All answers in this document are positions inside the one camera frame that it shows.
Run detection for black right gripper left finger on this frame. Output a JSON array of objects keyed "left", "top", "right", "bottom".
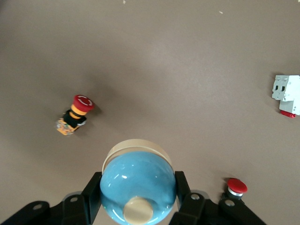
[{"left": 0, "top": 172, "right": 104, "bottom": 225}]

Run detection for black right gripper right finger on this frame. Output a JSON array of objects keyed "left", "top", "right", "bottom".
[{"left": 168, "top": 171, "right": 267, "bottom": 225}]

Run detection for blue dome call bell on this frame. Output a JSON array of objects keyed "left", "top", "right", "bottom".
[{"left": 99, "top": 138, "right": 178, "bottom": 225}]

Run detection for red pushbutton blue block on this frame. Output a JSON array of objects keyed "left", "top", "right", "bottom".
[{"left": 220, "top": 177, "right": 248, "bottom": 205}]

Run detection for red emergency stop orange block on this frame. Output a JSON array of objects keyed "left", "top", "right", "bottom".
[{"left": 55, "top": 94, "right": 96, "bottom": 136}]

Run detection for white circuit breaker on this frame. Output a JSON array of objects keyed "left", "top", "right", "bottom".
[{"left": 271, "top": 74, "right": 300, "bottom": 119}]

